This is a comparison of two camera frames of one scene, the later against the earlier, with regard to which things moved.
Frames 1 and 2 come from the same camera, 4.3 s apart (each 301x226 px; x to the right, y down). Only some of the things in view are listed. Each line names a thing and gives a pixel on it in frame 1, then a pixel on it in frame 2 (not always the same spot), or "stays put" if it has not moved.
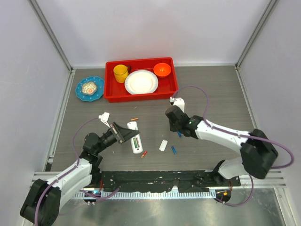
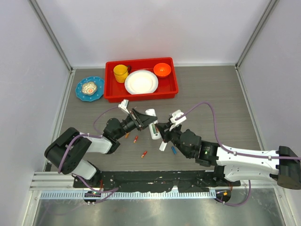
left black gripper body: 114,130 to 130,114
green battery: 135,143 to 154,129
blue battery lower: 174,150 stays put
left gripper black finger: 126,134 to 141,120
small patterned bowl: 89,88 stays put
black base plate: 156,181 stays put
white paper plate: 141,82 stays put
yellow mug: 121,71 stays put
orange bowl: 162,70 stays put
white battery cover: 163,145 stays put
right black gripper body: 174,127 to 174,135
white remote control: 136,140 to 154,129
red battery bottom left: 145,153 stays put
